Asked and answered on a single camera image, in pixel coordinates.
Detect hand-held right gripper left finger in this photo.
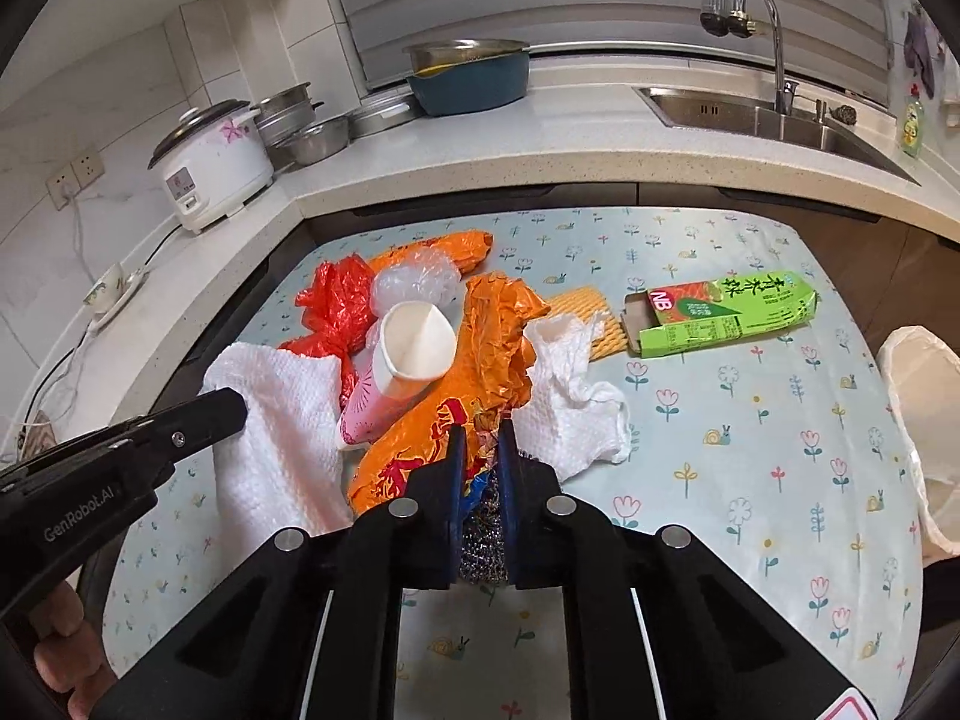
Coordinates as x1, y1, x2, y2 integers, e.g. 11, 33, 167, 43
90, 420, 470, 720

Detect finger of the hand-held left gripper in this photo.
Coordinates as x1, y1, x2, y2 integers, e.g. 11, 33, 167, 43
97, 386, 250, 482

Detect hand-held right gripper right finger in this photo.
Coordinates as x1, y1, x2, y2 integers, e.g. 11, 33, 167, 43
499, 418, 893, 720

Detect large white paper towel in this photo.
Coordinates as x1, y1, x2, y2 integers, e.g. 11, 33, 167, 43
199, 341, 362, 542

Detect steel wool scrubber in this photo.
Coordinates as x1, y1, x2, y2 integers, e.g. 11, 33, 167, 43
457, 420, 520, 587

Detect pink white paper cup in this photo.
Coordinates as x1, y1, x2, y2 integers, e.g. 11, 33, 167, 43
339, 300, 458, 452

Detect printed orange plastic bag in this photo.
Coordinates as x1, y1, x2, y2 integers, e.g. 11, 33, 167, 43
346, 274, 552, 520

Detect red plastic bag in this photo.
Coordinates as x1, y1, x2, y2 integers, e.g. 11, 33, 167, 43
277, 256, 377, 407

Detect yellow foam net sleeve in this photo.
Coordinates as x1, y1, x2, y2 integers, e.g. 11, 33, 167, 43
551, 285, 628, 365

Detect bin with white bag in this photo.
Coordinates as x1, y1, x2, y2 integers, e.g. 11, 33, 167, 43
876, 324, 960, 565

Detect person's left hand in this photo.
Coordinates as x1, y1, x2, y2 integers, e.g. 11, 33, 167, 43
32, 581, 119, 696

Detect crumpled white paper towel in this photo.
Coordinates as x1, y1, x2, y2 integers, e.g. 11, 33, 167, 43
514, 311, 635, 482

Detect patterned ceramic cup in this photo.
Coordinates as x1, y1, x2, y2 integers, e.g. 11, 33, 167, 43
82, 262, 125, 315

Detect clear crumpled plastic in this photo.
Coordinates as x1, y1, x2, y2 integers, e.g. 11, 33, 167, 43
371, 247, 466, 316

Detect plain orange plastic bag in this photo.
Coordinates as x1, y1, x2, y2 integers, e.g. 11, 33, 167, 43
366, 229, 496, 280

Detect floral light blue tablecloth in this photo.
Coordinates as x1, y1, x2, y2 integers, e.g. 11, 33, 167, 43
101, 206, 928, 720

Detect white rice cooker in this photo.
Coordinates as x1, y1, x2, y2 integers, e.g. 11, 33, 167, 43
148, 99, 275, 234

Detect green carton box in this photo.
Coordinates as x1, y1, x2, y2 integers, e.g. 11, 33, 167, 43
621, 270, 823, 359

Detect stainless steel bowl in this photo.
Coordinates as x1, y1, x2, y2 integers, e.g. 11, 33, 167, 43
279, 116, 352, 167

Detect stainless steel steamer pot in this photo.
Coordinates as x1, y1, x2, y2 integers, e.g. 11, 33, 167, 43
251, 82, 325, 148

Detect stainless steel tray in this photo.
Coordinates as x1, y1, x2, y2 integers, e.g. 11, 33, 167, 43
346, 86, 425, 140

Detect blue plastic basin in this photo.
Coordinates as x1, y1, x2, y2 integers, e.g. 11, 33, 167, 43
406, 52, 532, 118

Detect steel bowl in basin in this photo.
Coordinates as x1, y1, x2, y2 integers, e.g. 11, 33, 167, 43
403, 39, 530, 77

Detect stainless steel sink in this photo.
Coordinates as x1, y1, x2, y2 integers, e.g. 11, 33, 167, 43
634, 86, 922, 185

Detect chrome kitchen faucet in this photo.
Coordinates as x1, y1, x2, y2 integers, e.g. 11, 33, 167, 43
700, 0, 800, 118

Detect green dish soap bottle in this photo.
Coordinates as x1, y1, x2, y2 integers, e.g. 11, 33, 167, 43
900, 86, 926, 159

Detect grey hanging cloth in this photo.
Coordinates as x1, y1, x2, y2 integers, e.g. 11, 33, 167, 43
903, 10, 943, 100

